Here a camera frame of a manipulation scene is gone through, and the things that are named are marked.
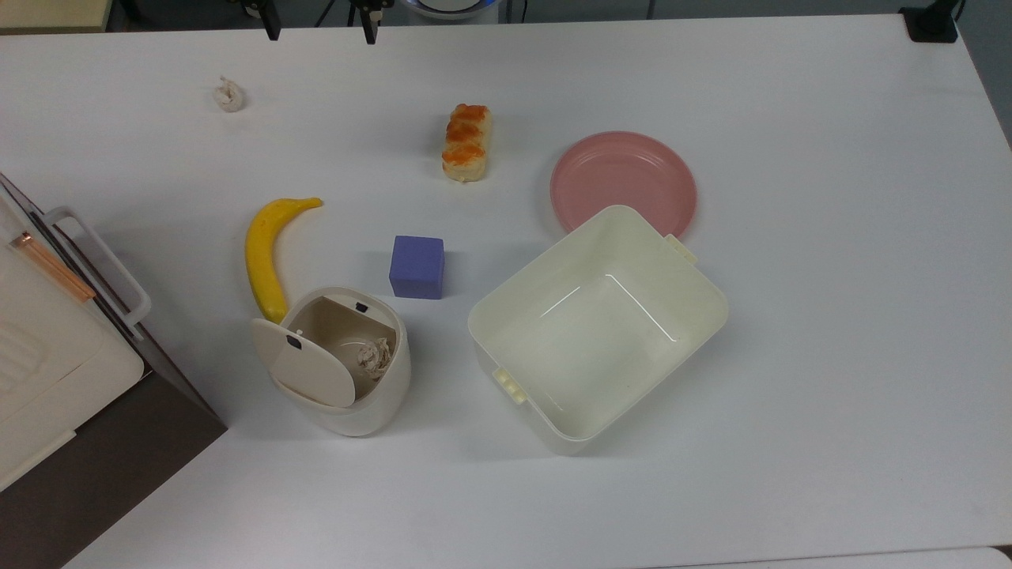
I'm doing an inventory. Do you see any white paper ball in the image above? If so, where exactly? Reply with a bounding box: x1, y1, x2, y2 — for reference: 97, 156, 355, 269
212, 76, 245, 113

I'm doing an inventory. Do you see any beige wooden desk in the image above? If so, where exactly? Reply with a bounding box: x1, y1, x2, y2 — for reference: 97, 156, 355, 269
0, 0, 112, 33

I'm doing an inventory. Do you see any white cabinet with copper handle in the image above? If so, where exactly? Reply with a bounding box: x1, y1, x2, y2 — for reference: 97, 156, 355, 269
0, 190, 145, 492

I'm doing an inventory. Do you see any black camera stand with clamp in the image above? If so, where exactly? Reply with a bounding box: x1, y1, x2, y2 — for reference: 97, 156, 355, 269
899, 0, 960, 43

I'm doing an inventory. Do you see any cream square plastic container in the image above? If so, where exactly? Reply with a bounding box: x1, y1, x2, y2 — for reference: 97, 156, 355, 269
466, 205, 729, 456

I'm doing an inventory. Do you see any cream flip-lid trash bin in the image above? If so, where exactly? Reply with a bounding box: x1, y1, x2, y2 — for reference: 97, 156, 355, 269
251, 286, 412, 437

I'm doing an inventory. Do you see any pink round plate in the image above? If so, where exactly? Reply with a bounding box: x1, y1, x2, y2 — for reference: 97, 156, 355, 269
549, 131, 698, 240

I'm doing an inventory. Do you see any yellow banana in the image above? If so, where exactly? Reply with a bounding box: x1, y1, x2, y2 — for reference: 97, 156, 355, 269
244, 197, 324, 325

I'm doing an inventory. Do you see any bread with orange topping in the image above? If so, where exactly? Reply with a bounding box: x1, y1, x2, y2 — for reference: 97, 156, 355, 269
441, 104, 493, 183

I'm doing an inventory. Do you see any crumpled paper waste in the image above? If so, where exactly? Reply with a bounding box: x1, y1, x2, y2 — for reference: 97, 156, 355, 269
357, 338, 394, 379

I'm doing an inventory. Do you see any brown box with white handle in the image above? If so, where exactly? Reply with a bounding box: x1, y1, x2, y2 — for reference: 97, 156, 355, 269
0, 172, 228, 569

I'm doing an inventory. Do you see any purple cube block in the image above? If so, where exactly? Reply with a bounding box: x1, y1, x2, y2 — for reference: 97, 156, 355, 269
388, 235, 445, 300

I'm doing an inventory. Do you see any white robot base blue ring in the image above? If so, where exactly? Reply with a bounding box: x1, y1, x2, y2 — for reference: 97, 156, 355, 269
402, 0, 500, 21

